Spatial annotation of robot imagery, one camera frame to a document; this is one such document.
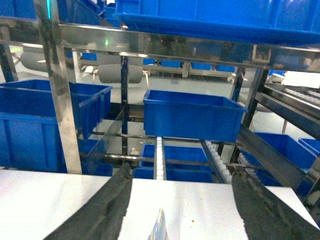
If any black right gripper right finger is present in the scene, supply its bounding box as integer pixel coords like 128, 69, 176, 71
231, 168, 320, 240

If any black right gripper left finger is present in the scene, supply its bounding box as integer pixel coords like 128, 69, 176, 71
45, 163, 133, 240

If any flower gift bag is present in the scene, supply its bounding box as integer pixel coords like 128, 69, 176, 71
148, 208, 169, 240

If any blue bin lower rack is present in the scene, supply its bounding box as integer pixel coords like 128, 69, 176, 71
132, 144, 215, 183

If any large blue bin by table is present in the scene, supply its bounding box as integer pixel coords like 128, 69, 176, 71
0, 79, 112, 172

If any blue bin on right rack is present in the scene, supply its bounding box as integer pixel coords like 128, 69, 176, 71
143, 89, 248, 143

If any steel rack upright post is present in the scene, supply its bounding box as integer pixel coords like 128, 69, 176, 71
33, 0, 82, 175

